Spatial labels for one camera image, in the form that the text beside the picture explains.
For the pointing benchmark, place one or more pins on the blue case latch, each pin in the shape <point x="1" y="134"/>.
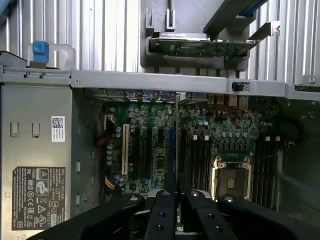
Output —
<point x="39" y="51"/>

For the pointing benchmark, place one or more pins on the grey metal PC case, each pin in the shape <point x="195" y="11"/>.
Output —
<point x="155" y="80"/>

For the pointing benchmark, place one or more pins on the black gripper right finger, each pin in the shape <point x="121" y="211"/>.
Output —
<point x="200" y="217"/>

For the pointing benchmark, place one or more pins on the silver CPU socket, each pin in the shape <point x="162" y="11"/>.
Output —
<point x="231" y="175"/>

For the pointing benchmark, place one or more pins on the grey power supply unit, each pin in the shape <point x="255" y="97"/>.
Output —
<point x="35" y="150"/>

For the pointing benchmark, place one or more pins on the white QR code sticker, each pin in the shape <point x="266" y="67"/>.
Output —
<point x="58" y="129"/>

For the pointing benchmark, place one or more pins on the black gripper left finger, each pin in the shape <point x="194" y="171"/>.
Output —
<point x="160" y="215"/>

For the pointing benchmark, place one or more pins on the green motherboard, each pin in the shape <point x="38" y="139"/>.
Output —
<point x="155" y="150"/>

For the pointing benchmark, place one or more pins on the black expansion slot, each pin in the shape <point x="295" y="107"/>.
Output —
<point x="137" y="150"/>
<point x="149" y="150"/>

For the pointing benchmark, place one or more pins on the black RAM slot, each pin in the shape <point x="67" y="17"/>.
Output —
<point x="262" y="170"/>
<point x="202" y="165"/>
<point x="256" y="170"/>
<point x="273" y="170"/>
<point x="268" y="170"/>
<point x="208" y="165"/>
<point x="192" y="165"/>
<point x="197" y="165"/>

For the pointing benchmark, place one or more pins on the blue expansion slot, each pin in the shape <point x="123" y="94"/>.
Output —
<point x="171" y="150"/>

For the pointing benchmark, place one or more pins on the green graphics card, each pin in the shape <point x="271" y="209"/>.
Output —
<point x="200" y="47"/>

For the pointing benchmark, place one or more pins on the black rating label sticker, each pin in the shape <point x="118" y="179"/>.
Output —
<point x="38" y="197"/>

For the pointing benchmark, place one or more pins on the white expansion slot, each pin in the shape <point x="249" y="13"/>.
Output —
<point x="125" y="150"/>

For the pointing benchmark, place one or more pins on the black case intrusion switch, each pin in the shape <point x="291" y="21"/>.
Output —
<point x="237" y="86"/>

